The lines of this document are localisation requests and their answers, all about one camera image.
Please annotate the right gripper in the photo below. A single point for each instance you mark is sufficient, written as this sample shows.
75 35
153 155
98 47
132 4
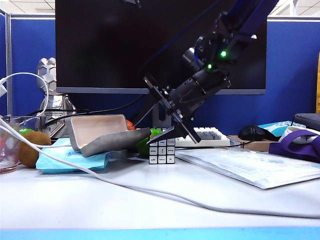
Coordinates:
195 95

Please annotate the grey felt glasses case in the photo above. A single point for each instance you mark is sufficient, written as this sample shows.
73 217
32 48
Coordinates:
112 142

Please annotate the grey monitor stand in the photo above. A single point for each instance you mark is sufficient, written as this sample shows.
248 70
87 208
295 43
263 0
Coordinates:
157 121

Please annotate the orange red round fruit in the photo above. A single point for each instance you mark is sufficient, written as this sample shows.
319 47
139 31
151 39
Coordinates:
130 125

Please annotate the green apple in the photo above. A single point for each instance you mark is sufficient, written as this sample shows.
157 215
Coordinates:
26 132
142 147

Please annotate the black edged puzzle cube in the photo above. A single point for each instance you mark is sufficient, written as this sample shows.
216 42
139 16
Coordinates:
162 152

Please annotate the white grey mechanical keyboard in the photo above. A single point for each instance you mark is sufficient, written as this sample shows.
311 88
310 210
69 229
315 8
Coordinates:
212 143

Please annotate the light blue wet wipes pack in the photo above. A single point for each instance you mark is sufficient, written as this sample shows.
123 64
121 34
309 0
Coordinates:
95 162

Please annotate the black computer mouse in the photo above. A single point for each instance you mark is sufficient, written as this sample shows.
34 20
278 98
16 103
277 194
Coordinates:
251 132

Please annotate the black computer monitor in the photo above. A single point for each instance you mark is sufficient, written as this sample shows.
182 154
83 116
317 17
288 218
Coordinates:
100 45

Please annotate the flat brown cardboard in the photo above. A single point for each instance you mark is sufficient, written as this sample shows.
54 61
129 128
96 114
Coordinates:
257 145

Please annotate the paper document in sleeve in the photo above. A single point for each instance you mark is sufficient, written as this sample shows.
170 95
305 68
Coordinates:
250 170

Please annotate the silver faceted figurine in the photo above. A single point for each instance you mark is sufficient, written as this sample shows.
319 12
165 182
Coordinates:
53 100

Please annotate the light blue printed packet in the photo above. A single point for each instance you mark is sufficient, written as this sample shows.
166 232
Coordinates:
275 125

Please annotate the white bowl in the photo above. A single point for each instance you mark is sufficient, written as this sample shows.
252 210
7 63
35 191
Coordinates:
292 130

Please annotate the brown kiwi fruit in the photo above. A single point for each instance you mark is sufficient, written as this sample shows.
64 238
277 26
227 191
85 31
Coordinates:
26 157

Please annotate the dark grey pouch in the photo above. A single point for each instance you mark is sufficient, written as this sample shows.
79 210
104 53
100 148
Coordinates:
307 120

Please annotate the clear glass cup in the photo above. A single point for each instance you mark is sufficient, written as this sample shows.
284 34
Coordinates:
10 155

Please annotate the white USB charger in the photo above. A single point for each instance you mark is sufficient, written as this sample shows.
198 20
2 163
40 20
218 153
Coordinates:
2 91

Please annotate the aluminium partition frame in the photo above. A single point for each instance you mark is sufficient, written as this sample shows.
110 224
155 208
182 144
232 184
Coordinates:
9 50

